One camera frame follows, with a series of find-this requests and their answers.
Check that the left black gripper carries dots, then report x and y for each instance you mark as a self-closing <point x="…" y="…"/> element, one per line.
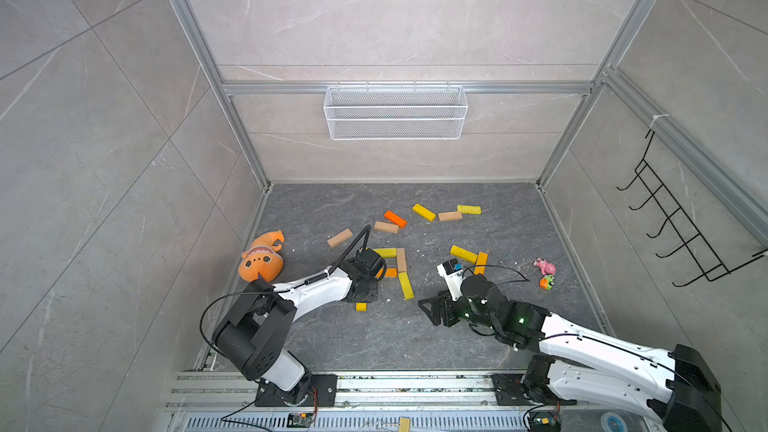
<point x="375" y="290"/>

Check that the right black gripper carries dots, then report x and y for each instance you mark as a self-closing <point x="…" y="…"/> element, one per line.
<point x="438" y="303"/>

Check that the yellow-green block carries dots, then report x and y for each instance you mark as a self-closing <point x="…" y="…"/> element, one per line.
<point x="468" y="209"/>
<point x="406" y="286"/>

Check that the tan block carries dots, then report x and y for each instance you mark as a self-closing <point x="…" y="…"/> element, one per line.
<point x="386" y="227"/>
<point x="401" y="260"/>
<point x="450" y="216"/>
<point x="339" y="238"/>

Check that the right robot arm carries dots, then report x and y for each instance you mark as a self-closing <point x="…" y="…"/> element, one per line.
<point x="572" y="363"/>

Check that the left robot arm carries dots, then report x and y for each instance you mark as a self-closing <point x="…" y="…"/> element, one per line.
<point x="253" y="332"/>

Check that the orange-yellow block right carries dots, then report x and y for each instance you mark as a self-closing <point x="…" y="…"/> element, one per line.
<point x="481" y="263"/>

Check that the yellow block top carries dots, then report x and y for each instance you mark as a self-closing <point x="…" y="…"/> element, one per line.
<point x="424" y="212"/>

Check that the tan block top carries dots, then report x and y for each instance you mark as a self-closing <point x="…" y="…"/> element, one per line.
<point x="450" y="216"/>

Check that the orange plush toy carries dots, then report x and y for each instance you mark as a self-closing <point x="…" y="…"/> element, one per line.
<point x="262" y="259"/>

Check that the small orange green toy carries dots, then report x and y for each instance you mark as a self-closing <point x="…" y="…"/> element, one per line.
<point x="546" y="282"/>

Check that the pink pig toy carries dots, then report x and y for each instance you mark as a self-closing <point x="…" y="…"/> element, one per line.
<point x="546" y="267"/>

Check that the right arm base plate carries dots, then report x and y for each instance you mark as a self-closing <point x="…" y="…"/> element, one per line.
<point x="534" y="386"/>

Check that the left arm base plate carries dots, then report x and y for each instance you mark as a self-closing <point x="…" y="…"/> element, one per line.
<point x="319" y="389"/>

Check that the white wire mesh basket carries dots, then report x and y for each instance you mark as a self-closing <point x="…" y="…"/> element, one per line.
<point x="395" y="112"/>

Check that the aluminium rail frame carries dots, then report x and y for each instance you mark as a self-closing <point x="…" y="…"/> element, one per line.
<point x="451" y="400"/>

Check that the black wire hook rack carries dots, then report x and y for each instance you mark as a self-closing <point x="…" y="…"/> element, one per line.
<point x="690" y="240"/>

